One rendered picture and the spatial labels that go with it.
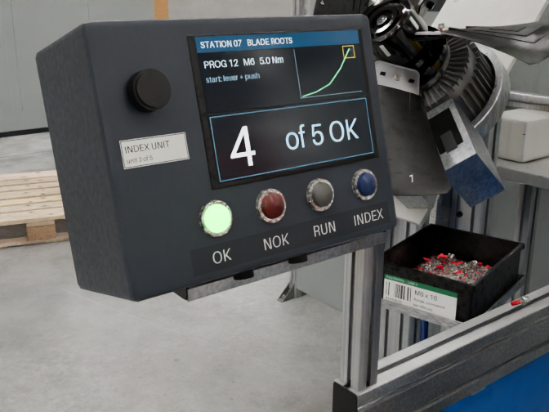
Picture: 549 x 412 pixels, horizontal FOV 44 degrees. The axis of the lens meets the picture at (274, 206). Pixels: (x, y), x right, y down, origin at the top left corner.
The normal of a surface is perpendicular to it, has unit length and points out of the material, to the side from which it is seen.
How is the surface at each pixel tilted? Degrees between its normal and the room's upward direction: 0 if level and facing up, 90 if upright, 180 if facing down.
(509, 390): 90
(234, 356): 0
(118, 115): 75
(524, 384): 90
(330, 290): 90
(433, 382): 90
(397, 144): 41
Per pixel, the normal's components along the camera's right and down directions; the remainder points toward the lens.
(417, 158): 0.04, -0.57
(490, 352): 0.61, 0.24
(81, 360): 0.00, -0.95
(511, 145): -0.80, 0.18
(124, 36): 0.58, -0.01
